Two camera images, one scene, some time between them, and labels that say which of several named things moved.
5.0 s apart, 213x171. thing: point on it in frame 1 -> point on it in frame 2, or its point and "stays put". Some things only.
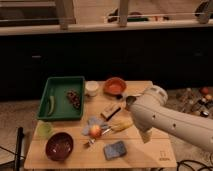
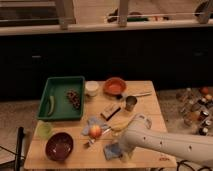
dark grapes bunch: x=74 y=98 stays put
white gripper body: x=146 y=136 -> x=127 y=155
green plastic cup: x=44 y=130 stays put
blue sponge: x=115 y=150 stays put
